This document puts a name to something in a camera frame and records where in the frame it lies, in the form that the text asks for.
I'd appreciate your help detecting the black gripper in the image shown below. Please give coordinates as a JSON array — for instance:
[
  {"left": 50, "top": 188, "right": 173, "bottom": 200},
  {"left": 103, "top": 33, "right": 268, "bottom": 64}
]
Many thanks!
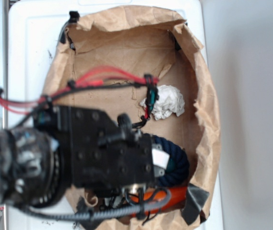
[{"left": 33, "top": 105, "right": 169, "bottom": 191}]

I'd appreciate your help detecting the dark blue rope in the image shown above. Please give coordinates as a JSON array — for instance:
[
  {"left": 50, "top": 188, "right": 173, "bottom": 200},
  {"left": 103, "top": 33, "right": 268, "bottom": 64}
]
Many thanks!
[{"left": 150, "top": 135, "right": 190, "bottom": 187}]

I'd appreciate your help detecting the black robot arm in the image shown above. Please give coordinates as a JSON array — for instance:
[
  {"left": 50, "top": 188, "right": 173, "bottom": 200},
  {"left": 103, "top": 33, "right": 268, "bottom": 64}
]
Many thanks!
[{"left": 0, "top": 105, "right": 170, "bottom": 208}]

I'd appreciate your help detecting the dark green oval case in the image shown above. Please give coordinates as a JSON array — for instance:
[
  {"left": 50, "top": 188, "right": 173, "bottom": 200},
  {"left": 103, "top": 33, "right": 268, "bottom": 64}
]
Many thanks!
[{"left": 166, "top": 158, "right": 176, "bottom": 173}]

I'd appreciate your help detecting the orange toy carrot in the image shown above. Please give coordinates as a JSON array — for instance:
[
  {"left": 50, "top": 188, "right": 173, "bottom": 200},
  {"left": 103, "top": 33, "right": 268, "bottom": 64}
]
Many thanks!
[{"left": 125, "top": 186, "right": 187, "bottom": 219}]

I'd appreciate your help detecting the crumpled white paper ball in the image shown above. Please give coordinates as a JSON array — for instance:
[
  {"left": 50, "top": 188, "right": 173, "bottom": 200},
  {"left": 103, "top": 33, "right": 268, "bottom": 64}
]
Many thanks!
[{"left": 151, "top": 85, "right": 185, "bottom": 121}]

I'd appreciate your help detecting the brown paper bag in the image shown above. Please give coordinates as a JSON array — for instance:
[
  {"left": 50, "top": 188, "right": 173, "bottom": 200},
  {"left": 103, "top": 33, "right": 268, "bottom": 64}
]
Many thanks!
[{"left": 43, "top": 5, "right": 221, "bottom": 230}]

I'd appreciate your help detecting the black braided cable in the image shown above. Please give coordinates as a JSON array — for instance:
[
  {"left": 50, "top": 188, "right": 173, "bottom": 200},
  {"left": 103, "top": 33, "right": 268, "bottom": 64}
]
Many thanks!
[{"left": 11, "top": 81, "right": 149, "bottom": 130}]

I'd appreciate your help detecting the grey braided cable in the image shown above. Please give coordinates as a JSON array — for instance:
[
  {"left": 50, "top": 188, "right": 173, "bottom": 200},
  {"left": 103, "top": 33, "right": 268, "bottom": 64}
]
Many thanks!
[{"left": 18, "top": 186, "right": 173, "bottom": 222}]

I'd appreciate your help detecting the red wire bundle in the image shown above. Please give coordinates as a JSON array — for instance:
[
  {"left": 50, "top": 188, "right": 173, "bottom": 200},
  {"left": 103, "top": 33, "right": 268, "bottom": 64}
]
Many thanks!
[{"left": 0, "top": 65, "right": 160, "bottom": 120}]

